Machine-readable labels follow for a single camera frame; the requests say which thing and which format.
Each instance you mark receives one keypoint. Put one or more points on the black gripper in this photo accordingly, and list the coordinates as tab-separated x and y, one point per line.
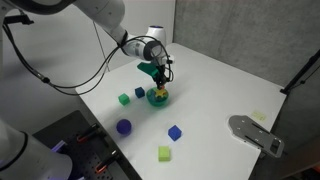
160	77

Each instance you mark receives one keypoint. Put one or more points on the yellow toy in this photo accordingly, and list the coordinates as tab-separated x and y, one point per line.
161	93

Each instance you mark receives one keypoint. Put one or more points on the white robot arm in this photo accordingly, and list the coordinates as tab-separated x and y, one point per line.
22	157

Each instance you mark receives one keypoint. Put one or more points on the green translucent bowl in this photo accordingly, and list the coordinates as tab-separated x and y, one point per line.
156	101

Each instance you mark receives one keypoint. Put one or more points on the dark blue cube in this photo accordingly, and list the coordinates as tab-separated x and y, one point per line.
139	92

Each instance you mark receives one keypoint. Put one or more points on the green cube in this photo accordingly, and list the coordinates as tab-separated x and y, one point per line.
124	99

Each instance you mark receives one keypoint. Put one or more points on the purple ball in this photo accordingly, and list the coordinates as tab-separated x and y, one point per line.
124	127

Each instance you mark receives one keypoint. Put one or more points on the light green block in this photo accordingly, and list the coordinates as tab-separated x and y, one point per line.
164	153

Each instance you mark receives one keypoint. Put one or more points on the upper black orange clamp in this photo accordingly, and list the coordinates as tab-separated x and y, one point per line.
88	133

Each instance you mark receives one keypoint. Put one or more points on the black orange clamp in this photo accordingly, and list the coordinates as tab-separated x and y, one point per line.
106	162
88	133

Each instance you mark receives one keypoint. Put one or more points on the lower black orange clamp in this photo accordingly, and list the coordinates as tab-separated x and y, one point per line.
106	162

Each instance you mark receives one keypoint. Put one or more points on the yellow sticky note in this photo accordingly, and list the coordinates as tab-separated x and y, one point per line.
259	116

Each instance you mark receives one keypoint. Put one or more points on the black perforated base board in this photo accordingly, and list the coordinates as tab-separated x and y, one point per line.
86	156

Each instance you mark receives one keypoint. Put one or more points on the black tripod stand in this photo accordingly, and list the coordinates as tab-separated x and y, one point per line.
312	60

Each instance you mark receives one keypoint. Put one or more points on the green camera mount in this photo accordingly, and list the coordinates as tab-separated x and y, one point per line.
149	69

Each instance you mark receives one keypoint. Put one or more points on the grey metal bracket plate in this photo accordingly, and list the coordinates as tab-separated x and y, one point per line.
249	131

